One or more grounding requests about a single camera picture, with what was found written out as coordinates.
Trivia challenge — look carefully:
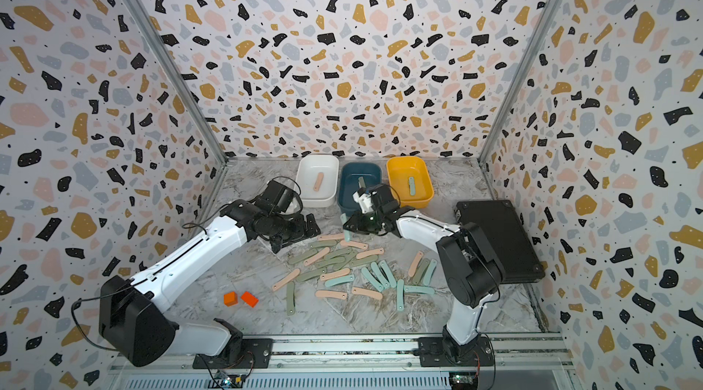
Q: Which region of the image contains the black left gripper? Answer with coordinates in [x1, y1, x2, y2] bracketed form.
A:
[269, 211, 323, 250]

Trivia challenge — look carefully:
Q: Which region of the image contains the mint knife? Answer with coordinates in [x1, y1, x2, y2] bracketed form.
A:
[324, 274, 355, 289]
[422, 259, 438, 287]
[408, 177, 417, 197]

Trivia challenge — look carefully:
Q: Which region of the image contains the pink knife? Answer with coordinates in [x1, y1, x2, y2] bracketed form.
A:
[408, 251, 424, 278]
[351, 287, 383, 300]
[315, 289, 348, 300]
[272, 268, 301, 292]
[318, 234, 345, 242]
[356, 248, 386, 260]
[313, 172, 325, 192]

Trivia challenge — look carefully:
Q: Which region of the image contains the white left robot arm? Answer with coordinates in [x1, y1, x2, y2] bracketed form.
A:
[98, 179, 320, 369]

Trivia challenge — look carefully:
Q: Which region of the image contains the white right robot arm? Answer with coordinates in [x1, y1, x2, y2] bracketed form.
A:
[343, 184, 505, 357]

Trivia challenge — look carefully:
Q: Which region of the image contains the yellow storage box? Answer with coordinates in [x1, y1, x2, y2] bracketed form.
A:
[386, 156, 434, 209]

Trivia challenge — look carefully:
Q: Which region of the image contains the dark teal storage box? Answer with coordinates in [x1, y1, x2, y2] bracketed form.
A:
[338, 162, 382, 217]

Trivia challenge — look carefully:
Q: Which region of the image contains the white storage box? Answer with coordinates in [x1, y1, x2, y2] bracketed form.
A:
[296, 155, 340, 209]

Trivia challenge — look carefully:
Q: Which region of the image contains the pink knife top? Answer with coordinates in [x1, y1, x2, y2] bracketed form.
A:
[318, 234, 345, 242]

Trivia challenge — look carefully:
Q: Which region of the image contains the mint knife horizontal right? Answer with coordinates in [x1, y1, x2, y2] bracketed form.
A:
[404, 285, 435, 295]

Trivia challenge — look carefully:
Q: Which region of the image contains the orange block large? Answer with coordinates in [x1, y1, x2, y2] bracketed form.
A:
[240, 291, 259, 308]

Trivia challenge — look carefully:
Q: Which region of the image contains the mint knife vertical front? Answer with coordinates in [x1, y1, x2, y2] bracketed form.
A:
[395, 279, 405, 312]

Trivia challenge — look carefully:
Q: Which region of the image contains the orange block small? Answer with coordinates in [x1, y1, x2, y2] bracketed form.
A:
[223, 291, 239, 307]

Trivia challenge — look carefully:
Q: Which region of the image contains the black case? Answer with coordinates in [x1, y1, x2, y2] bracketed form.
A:
[455, 200, 545, 285]

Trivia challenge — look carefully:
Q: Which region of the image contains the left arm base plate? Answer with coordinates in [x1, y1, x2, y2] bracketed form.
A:
[192, 338, 274, 372]

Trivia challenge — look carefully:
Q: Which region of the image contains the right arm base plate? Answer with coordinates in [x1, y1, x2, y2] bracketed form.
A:
[413, 336, 495, 367]

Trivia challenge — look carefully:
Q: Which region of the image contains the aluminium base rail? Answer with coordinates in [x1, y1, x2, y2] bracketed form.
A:
[105, 333, 581, 389]

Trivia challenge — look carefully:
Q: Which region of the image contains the aluminium frame post left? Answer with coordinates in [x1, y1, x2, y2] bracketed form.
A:
[122, 0, 227, 165]

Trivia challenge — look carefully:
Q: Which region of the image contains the aluminium frame post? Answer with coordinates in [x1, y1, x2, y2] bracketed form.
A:
[122, 0, 227, 165]
[478, 0, 562, 168]

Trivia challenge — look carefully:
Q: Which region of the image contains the aluminium frame post right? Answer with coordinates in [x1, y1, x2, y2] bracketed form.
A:
[478, 0, 562, 168]

